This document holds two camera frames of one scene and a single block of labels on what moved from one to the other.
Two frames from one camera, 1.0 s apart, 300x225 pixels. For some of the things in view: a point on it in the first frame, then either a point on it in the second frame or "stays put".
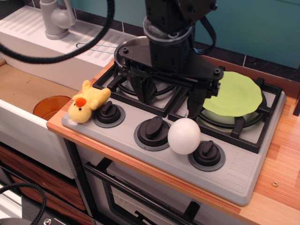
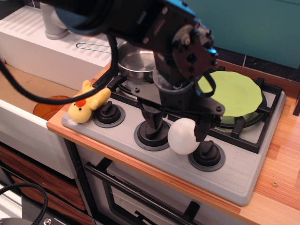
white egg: x=184 y=136 stays put
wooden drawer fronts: x=62 y=191 stays put
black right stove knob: x=210 y=156 stays put
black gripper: x=172 y=56 → x=182 y=95
